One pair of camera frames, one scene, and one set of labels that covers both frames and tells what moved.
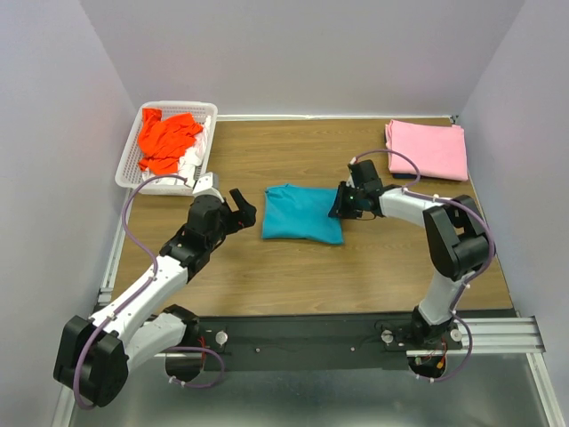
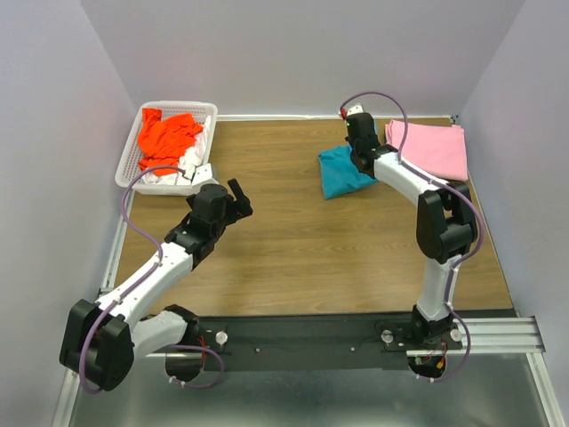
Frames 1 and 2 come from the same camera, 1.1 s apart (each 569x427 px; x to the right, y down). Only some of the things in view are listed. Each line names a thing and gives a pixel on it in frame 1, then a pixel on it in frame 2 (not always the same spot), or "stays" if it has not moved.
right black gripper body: [360, 195] → [353, 152]
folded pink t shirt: [439, 149] stays
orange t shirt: [161, 141] stays
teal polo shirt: [300, 212] → [339, 172]
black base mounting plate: [349, 342] stays
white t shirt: [188, 162] stays
